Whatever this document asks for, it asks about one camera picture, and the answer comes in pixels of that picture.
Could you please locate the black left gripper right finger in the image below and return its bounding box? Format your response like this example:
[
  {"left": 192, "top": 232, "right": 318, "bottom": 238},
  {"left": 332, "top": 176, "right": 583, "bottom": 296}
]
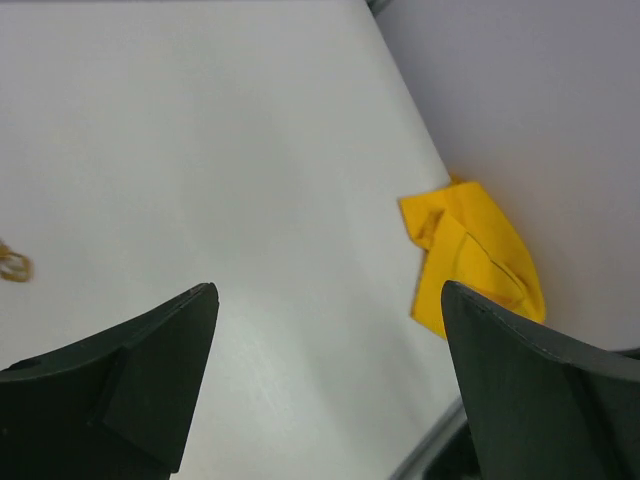
[{"left": 441, "top": 281, "right": 639, "bottom": 479}]

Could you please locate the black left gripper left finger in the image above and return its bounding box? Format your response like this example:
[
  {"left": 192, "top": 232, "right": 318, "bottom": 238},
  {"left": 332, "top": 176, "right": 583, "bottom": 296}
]
[{"left": 1, "top": 283, "right": 219, "bottom": 479}]

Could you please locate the gold metal spoon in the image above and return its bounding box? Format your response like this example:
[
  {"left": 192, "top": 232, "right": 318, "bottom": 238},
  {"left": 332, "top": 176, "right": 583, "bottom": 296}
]
[{"left": 0, "top": 240, "right": 34, "bottom": 283}]

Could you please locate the yellow Pikachu cloth placemat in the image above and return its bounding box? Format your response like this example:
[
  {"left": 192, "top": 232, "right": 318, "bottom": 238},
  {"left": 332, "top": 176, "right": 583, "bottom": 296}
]
[{"left": 399, "top": 178, "right": 546, "bottom": 338}]

